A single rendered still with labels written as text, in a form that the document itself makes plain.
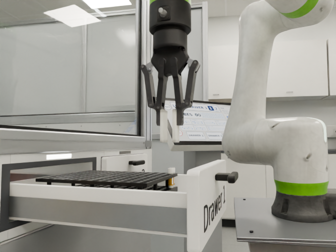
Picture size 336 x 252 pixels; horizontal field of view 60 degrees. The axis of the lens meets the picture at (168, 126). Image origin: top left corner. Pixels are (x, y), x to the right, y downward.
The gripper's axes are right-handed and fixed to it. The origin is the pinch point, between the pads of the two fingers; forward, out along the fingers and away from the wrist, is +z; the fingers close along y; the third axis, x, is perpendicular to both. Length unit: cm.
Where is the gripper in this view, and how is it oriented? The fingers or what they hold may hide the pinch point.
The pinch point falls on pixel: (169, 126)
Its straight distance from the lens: 62.5
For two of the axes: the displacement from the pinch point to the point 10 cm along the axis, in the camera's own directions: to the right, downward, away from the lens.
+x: 3.1, 0.6, 9.5
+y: 9.5, -0.1, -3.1
